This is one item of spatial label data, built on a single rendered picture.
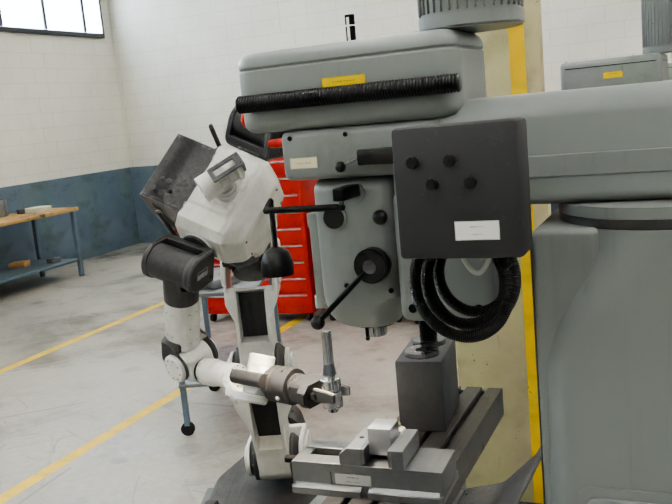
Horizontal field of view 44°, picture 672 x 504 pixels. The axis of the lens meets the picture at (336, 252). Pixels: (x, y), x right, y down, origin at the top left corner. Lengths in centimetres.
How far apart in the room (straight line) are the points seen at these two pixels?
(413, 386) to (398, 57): 92
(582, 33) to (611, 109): 921
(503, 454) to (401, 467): 196
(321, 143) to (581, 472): 78
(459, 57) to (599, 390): 64
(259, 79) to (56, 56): 1080
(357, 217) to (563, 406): 53
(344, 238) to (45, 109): 1058
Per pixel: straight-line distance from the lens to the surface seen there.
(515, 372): 360
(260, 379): 199
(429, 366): 212
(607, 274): 147
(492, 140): 127
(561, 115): 152
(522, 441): 370
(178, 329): 217
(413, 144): 131
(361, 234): 165
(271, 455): 268
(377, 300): 167
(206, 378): 218
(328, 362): 189
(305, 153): 166
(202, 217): 211
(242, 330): 252
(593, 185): 152
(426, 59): 155
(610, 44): 1066
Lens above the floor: 176
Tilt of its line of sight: 10 degrees down
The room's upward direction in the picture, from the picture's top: 5 degrees counter-clockwise
